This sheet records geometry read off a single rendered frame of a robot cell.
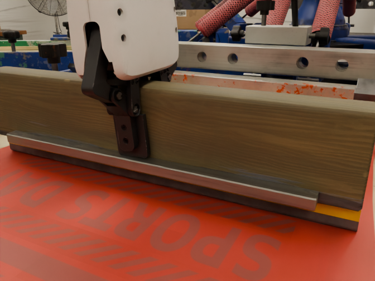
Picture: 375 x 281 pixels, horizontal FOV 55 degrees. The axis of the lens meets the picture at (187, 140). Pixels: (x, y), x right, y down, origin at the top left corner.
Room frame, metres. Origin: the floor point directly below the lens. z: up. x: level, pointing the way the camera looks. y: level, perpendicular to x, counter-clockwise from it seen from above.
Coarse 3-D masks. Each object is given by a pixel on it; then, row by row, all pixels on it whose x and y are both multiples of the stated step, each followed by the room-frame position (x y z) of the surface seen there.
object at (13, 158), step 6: (0, 150) 0.40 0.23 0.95; (6, 150) 0.40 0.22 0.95; (0, 156) 0.39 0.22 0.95; (6, 156) 0.39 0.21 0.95; (12, 156) 0.39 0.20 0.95; (18, 156) 0.39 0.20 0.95; (24, 156) 0.39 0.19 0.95; (30, 156) 0.39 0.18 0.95; (0, 162) 0.37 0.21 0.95; (6, 162) 0.37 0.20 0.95; (12, 162) 0.37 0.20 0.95; (18, 162) 0.37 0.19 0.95; (0, 168) 0.35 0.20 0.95
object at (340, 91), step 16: (176, 80) 0.71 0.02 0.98; (192, 80) 0.70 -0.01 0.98; (208, 80) 0.68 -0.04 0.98; (224, 80) 0.67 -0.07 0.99; (240, 80) 0.65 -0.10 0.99; (256, 80) 0.64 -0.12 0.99; (272, 80) 0.64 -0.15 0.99; (288, 80) 0.64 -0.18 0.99; (336, 96) 0.58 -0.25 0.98; (352, 96) 0.57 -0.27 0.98
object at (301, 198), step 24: (24, 144) 0.35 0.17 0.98; (48, 144) 0.34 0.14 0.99; (72, 144) 0.33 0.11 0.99; (144, 168) 0.29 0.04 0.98; (168, 168) 0.28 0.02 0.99; (192, 168) 0.28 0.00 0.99; (240, 192) 0.25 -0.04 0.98; (264, 192) 0.24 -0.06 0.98; (288, 192) 0.23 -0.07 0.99; (312, 192) 0.23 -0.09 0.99
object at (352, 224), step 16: (16, 144) 0.40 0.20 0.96; (64, 160) 0.36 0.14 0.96; (80, 160) 0.35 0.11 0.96; (128, 176) 0.32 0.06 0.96; (144, 176) 0.32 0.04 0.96; (192, 192) 0.29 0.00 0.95; (208, 192) 0.29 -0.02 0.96; (224, 192) 0.28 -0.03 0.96; (272, 208) 0.26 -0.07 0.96; (288, 208) 0.25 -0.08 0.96; (336, 224) 0.24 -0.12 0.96; (352, 224) 0.23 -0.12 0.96
